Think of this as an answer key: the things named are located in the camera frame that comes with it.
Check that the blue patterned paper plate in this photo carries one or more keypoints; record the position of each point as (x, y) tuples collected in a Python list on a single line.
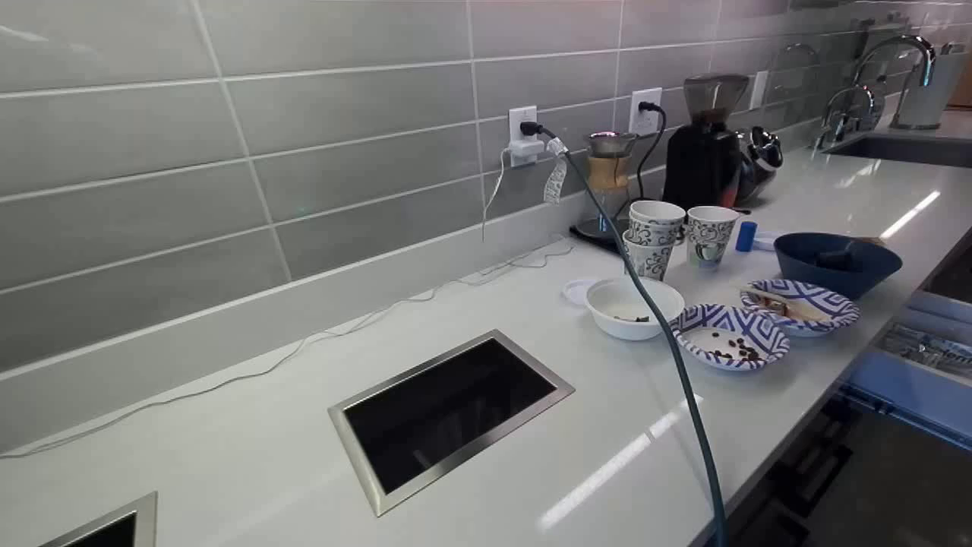
[(828, 304), (709, 328)]

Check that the white plug adapter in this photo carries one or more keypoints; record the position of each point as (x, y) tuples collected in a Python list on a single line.
[(525, 153)]

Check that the light blue open drawer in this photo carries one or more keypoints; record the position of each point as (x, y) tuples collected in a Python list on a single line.
[(899, 389)]

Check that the white container by sink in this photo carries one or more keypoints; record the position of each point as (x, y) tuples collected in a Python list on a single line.
[(927, 96)]

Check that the glass pour-over coffee carafe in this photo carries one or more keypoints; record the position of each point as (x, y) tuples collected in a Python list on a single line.
[(608, 170)]

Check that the patterned paper cup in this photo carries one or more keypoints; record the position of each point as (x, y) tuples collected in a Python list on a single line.
[(712, 237), (658, 216), (644, 262)]

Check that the cream plastic spoon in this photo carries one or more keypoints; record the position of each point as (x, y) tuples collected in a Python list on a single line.
[(783, 307)]

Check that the dark blue bowl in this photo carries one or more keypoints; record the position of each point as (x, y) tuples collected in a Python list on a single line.
[(808, 273)]

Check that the black coffee grinder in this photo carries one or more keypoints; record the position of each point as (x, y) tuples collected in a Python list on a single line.
[(698, 163)]

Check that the white wall outlet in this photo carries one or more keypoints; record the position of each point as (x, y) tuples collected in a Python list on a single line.
[(759, 90), (644, 119), (523, 112)]

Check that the dark chrome countertop appliance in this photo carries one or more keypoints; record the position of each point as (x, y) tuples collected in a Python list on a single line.
[(759, 153)]

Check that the small blue cap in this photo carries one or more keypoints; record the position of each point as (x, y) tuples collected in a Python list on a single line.
[(746, 235)]

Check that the white bowl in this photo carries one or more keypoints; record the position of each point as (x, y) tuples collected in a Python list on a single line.
[(608, 304)]

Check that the brown coffee beans pile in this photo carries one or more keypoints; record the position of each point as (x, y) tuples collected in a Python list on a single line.
[(747, 353)]

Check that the steel framed counter opening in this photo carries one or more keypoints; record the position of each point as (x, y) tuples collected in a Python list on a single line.
[(110, 533), (443, 412)]

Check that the tall chrome faucet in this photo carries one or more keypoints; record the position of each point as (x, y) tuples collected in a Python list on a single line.
[(925, 55)]

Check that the small chrome faucet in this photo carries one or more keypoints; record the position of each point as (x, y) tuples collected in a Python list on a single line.
[(833, 125)]

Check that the kitchen sink basin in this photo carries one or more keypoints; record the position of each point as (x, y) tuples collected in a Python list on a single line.
[(911, 150)]

